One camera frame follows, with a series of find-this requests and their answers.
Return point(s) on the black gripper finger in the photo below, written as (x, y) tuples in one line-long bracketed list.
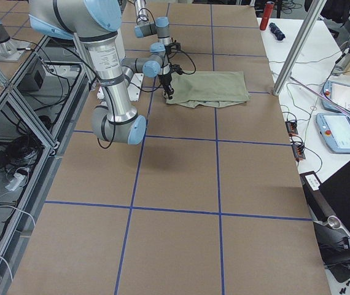
[(168, 91)]

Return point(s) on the green long-sleeve shirt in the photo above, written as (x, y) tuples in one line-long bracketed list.
[(216, 89)]

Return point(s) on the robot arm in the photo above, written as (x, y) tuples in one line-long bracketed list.
[(150, 21), (96, 25)]

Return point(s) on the red cylinder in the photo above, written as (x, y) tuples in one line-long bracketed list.
[(269, 6)]

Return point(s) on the folded dark blue umbrella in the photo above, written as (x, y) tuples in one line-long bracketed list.
[(277, 33)]

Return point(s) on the orange connector modules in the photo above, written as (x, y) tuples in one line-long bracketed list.
[(296, 142)]

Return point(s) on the far teach pendant tablet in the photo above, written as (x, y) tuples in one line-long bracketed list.
[(337, 93)]

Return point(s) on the teach pendant tablet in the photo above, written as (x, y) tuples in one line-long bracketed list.
[(335, 131), (337, 93)]

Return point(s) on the near teach pendant tablet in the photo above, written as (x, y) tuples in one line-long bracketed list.
[(335, 131)]

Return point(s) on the white reacher grabber stick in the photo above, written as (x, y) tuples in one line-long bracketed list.
[(341, 109)]

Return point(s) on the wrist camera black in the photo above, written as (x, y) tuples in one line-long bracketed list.
[(175, 68), (177, 47)]

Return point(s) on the aluminium frame rack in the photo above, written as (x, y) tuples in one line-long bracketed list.
[(42, 90)]

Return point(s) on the aluminium frame post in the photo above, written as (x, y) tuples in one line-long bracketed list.
[(301, 38)]

